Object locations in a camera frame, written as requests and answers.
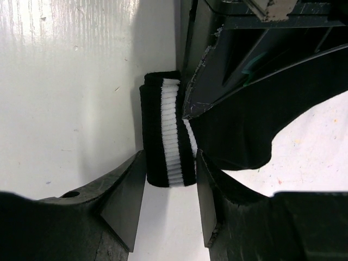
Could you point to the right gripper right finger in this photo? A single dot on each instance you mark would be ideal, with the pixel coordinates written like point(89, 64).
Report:
point(241, 224)

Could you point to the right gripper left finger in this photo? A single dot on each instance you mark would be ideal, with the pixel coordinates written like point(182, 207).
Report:
point(97, 221)

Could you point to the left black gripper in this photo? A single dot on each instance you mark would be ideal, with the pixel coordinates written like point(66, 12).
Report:
point(217, 35)

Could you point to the black striped sock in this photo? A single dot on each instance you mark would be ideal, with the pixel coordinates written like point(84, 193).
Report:
point(236, 134)

